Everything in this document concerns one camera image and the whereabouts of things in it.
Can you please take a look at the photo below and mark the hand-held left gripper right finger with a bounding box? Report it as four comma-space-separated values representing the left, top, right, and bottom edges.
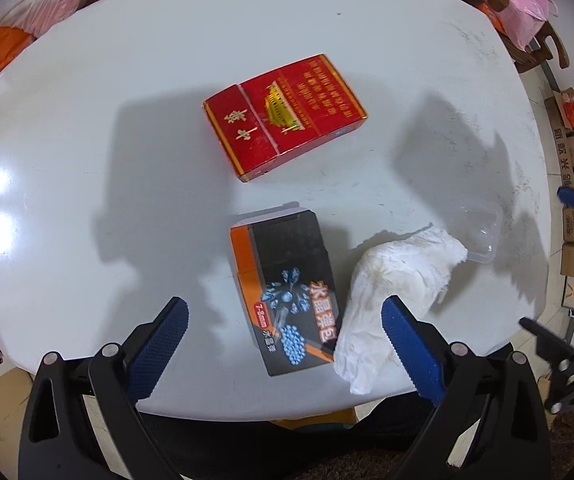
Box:
381, 295, 550, 480

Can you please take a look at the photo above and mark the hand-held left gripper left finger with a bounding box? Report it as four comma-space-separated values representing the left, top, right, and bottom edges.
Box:
18, 296, 190, 480

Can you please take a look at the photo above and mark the white tissue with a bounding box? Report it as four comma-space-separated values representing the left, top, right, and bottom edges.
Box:
333, 226, 469, 395

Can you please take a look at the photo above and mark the small clear plastic container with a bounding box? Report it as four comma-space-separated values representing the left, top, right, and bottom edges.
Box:
450, 201, 500, 264

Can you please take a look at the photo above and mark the black box with orange edge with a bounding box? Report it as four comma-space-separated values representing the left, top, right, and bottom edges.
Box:
229, 208, 340, 377

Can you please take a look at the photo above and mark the red cigarette box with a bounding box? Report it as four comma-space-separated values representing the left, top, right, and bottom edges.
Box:
203, 53, 369, 182

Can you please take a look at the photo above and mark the orange package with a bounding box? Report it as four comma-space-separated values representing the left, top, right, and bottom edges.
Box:
480, 2, 505, 31

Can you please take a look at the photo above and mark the pink plastic bag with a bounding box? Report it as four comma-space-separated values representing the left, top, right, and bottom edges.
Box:
482, 0, 558, 51

